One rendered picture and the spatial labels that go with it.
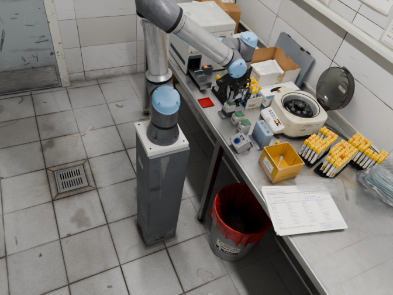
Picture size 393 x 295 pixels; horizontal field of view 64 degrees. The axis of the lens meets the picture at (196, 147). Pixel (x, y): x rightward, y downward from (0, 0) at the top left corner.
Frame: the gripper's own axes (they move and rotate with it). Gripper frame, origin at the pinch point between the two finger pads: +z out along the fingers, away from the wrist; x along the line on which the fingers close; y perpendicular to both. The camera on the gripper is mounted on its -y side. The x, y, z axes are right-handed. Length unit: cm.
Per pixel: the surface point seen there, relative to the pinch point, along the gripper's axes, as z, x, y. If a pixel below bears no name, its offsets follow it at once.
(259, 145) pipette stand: 7.5, -26.1, 4.4
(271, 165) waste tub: 2.5, -41.3, -1.4
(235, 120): 5.3, -9.3, 0.1
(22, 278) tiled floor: 97, -7, -118
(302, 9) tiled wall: -29, 30, 58
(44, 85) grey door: 93, 163, -83
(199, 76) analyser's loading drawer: 3.0, 26.3, -3.7
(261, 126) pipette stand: -0.5, -21.7, 5.6
